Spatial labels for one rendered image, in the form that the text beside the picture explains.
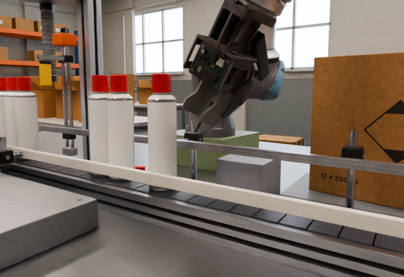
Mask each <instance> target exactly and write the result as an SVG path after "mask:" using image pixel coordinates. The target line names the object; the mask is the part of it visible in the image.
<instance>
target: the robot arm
mask: <svg viewBox="0 0 404 277"><path fill-rule="evenodd" d="M291 1H292V0H224V2H223V4H222V7H221V9H220V11H219V13H218V15H217V17H216V19H215V22H214V24H213V26H212V29H211V30H210V32H209V35H208V36H206V35H201V34H197V36H196V38H195V40H194V42H193V44H192V47H191V49H190V51H189V53H188V56H187V58H186V60H185V63H184V65H183V68H189V72H190V73H191V77H192V94H191V95H190V96H188V97H187V98H185V100H184V102H183V109H184V110H186V111H189V112H190V114H189V118H188V122H187V125H186V127H185V133H186V132H190V131H191V120H192V126H193V131H194V132H195V133H196V134H199V133H203V137H205V138H221V137H229V136H234V135H235V126H234V122H233V118H232V115H231V114H232V113H233V112H234V111H236V110H237V109H239V108H240V107H241V106H242V105H243V104H244V103H245V101H246V100H260V101H264V100H274V99H276V98H277V97H278V96H279V94H280V91H281V88H282V85H283V80H284V71H285V63H284V61H282V60H280V54H279V53H278V52H277V51H276V50H275V38H276V29H277V16H280V15H281V13H282V12H283V10H284V8H285V6H286V4H287V3H291ZM196 44H198V45H200V47H199V48H198V51H197V53H196V55H195V58H194V60H193V61H189V59H190V57H191V55H192V52H193V50H194V48H195V45H196Z"/></svg>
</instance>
